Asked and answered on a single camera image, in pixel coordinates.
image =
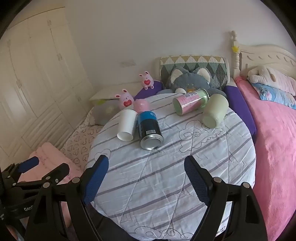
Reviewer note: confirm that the pink bunny toy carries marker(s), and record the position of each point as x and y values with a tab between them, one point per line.
146	81
125	99

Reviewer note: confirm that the yellow star decoration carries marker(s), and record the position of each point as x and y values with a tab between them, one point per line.
235	48

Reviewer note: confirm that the white paper cup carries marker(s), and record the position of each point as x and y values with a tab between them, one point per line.
126	126

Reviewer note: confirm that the pink and green tin can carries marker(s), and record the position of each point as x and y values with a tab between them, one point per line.
190	102

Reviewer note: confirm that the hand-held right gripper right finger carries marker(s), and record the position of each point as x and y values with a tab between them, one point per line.
196	183

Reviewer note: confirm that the blue and black can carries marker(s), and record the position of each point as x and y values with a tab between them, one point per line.
149	129

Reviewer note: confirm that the pink fleece blanket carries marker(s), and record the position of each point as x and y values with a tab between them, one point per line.
277	150

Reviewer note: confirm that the diamond patterned quilted pillow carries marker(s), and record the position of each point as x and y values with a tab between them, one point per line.
215	64

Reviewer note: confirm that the cream wardrobe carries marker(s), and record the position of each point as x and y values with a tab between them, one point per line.
34	81

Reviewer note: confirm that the cream wooden bed headboard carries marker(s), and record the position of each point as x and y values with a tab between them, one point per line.
266	55

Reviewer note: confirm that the heart print bed sheet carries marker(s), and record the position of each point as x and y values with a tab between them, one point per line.
78	143

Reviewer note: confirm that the white plush toy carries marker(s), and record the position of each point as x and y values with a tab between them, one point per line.
284	82

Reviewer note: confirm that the pink folded blanket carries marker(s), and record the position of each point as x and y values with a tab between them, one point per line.
50	155

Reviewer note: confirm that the pale green ceramic cup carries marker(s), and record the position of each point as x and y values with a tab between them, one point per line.
215	111

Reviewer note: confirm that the small pink cup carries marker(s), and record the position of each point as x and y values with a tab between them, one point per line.
142	105

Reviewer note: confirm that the clear plastic storage box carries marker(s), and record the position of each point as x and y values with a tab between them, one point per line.
104	113

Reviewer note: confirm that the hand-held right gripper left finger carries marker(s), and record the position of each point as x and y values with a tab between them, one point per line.
96	180

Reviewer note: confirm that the blue printed pillow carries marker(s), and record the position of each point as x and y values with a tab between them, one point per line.
275	93

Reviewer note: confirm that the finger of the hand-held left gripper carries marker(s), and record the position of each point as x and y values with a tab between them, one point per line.
27	163
56	173

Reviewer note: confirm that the striped white quilt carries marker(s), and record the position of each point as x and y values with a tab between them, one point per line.
150	173

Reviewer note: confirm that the grey plush cat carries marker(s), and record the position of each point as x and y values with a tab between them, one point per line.
185	81

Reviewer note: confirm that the white plush dog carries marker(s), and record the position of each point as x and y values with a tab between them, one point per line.
261	74

